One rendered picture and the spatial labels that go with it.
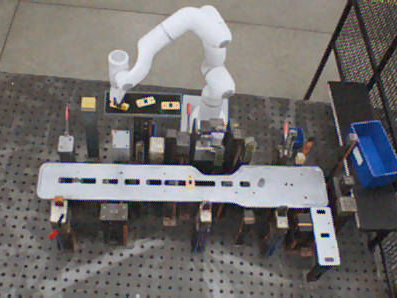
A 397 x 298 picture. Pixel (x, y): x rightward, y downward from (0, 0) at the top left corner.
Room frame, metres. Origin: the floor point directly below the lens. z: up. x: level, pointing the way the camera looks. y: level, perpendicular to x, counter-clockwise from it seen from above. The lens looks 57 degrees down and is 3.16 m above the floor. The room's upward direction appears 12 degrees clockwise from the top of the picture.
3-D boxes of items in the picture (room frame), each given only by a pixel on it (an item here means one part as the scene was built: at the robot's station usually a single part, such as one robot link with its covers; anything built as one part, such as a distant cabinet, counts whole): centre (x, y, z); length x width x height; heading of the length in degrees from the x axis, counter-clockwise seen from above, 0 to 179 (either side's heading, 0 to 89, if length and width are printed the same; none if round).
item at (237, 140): (1.47, -0.17, 0.91); 0.07 x 0.05 x 0.42; 12
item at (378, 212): (1.60, -0.83, 1.01); 0.90 x 0.22 x 0.03; 12
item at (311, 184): (1.20, 0.02, 1.00); 1.38 x 0.22 x 0.02; 102
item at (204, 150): (1.43, -0.05, 0.94); 0.18 x 0.13 x 0.49; 102
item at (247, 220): (1.10, -0.30, 0.84); 0.11 x 0.08 x 0.29; 12
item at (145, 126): (1.49, 0.30, 0.92); 0.10 x 0.08 x 0.45; 102
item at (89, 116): (1.43, 0.55, 0.92); 0.08 x 0.08 x 0.44; 12
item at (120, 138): (1.30, 0.36, 0.90); 0.13 x 0.10 x 0.41; 12
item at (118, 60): (1.45, 0.40, 1.44); 0.09 x 0.08 x 0.13; 34
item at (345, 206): (1.24, -0.75, 0.88); 0.08 x 0.08 x 0.36; 12
